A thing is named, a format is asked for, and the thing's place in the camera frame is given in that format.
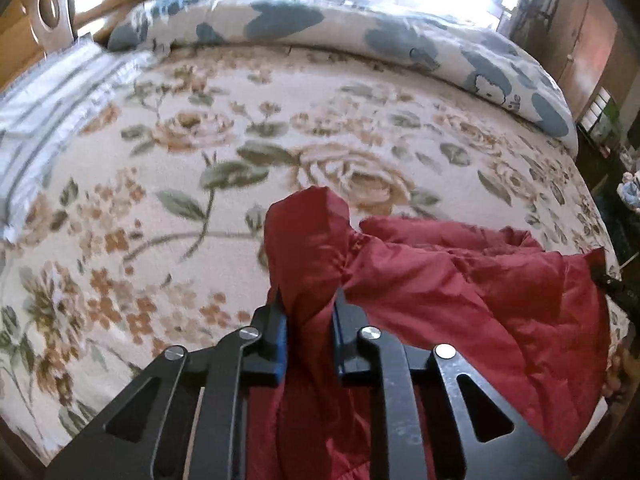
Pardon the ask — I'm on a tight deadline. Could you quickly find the red quilted puffer jacket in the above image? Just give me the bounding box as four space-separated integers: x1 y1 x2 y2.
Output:
247 188 610 479

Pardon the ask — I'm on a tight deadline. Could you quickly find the pile of clothes clutter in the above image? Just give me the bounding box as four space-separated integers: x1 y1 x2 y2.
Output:
616 171 640 214

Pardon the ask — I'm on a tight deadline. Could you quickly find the person's right hand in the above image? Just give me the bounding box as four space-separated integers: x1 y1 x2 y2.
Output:
602 341 639 403

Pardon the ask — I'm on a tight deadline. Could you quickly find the dark side desk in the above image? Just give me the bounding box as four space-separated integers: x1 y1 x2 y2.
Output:
576 125 639 266

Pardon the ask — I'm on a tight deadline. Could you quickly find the floral bed cover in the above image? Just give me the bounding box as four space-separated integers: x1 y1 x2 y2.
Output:
1 47 611 463

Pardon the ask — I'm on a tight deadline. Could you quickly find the wooden wardrobe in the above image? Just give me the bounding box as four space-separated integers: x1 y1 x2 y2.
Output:
510 0 639 119

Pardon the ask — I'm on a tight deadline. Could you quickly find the blue heart patterned duvet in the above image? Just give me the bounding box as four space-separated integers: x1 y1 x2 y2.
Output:
107 0 578 155

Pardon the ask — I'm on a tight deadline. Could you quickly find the striped white pillow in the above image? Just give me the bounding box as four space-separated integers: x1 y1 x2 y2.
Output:
1 38 154 243

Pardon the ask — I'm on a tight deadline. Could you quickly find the wooden headboard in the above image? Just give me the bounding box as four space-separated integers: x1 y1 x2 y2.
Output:
1 0 145 87

